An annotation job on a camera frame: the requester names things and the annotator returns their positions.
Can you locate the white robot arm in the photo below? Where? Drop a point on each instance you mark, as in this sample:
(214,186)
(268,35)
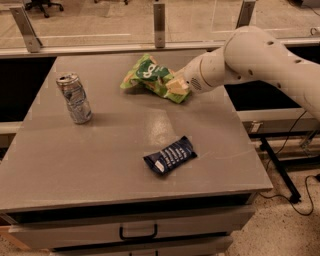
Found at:
(252,54)

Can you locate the left metal railing post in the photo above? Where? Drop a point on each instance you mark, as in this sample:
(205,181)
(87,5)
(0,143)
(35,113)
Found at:
(32,42)

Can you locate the silver redbull can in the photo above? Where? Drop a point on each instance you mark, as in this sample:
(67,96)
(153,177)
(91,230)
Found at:
(75,96)

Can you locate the grey upper drawer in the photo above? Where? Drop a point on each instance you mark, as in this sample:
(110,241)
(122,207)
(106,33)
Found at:
(172,224)

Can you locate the dark blue snack packet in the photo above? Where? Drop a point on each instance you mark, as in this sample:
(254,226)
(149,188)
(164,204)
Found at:
(171,157)

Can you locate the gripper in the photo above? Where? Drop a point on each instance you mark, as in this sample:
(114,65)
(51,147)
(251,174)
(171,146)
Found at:
(194,75)

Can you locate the black metal stand leg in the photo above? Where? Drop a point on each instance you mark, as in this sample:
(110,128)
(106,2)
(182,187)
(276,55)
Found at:
(295,195)

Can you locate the middle metal railing post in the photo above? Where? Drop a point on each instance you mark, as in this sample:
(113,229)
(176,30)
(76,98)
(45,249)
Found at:
(159,24)

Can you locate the metal railing post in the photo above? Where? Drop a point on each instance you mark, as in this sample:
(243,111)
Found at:
(32,42)
(159,24)
(246,12)

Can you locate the green rice chip bag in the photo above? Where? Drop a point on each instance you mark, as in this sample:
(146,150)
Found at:
(147,73)

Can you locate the grey lower drawer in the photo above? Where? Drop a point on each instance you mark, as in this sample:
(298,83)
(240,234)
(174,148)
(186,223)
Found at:
(201,246)

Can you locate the black office chair base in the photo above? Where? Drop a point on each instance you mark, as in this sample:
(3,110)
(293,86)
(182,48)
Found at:
(40,4)

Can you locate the right metal railing post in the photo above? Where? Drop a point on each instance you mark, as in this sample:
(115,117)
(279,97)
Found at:
(246,12)

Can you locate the black drawer handle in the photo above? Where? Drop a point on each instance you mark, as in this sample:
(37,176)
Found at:
(138,232)

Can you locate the grey drawer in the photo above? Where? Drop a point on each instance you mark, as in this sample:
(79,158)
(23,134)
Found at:
(172,224)
(201,246)

